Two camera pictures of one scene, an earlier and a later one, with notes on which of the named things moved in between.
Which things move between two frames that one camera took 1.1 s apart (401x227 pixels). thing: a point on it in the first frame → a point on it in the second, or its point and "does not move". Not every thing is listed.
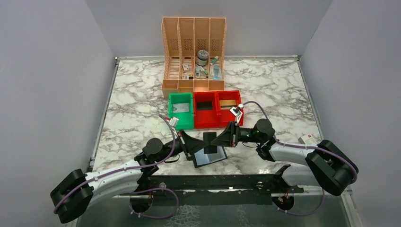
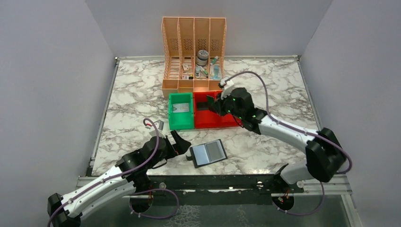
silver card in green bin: x=178 y=108 does not move
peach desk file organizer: x=194 y=50 does not move
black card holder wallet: x=201 y=159 does not move
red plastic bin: x=224 y=116 does not move
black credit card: x=208 y=137 → x=209 y=99
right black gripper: x=234 y=134 → x=220 y=104
